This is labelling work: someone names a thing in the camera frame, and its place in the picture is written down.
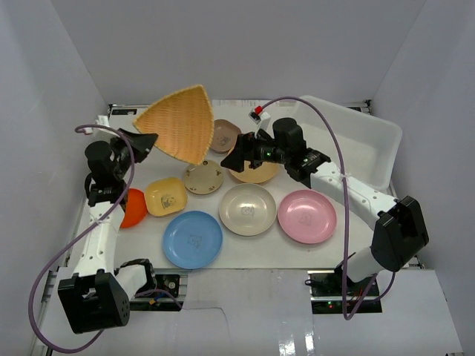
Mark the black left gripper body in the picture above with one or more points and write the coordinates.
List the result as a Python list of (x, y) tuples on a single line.
[(124, 144)]

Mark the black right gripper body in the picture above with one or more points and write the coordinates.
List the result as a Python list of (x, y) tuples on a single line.
[(261, 150)]

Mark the woven bamboo fan-shaped tray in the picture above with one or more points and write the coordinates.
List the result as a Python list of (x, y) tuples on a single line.
[(184, 123)]

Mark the cream round plate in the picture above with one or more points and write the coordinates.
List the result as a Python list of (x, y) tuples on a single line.
[(247, 209)]

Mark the pink round plate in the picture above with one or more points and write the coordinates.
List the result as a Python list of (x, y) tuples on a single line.
[(307, 217)]

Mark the blue round plate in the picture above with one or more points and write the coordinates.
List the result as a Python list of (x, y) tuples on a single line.
[(192, 240)]

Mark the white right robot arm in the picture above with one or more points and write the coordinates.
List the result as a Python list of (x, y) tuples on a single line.
[(399, 230)]

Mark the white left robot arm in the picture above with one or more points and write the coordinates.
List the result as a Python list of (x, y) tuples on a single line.
[(97, 295)]

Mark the white plastic bin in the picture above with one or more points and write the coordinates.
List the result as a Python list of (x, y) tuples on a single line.
[(368, 144)]

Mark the brown square plate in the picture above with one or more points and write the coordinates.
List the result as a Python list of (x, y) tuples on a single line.
[(224, 136)]

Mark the yellow round plate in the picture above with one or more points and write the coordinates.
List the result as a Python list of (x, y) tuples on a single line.
[(262, 174)]

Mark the beige floral small plate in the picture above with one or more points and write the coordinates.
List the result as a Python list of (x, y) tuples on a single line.
[(203, 179)]

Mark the black label sticker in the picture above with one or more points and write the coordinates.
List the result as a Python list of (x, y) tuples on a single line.
[(123, 112)]

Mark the orange round plate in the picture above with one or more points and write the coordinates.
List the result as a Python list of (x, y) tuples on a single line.
[(135, 208)]

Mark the yellow square panda plate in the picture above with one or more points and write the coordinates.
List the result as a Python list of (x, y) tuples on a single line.
[(165, 196)]

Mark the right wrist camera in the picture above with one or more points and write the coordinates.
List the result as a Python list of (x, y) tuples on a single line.
[(261, 118)]

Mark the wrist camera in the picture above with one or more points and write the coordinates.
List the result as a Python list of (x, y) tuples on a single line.
[(261, 118), (100, 123)]

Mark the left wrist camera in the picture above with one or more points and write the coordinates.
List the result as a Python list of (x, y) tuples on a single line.
[(100, 123)]

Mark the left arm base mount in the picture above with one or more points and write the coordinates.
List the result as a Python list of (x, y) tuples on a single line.
[(166, 294)]

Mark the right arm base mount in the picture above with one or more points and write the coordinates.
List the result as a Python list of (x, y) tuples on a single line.
[(326, 297)]

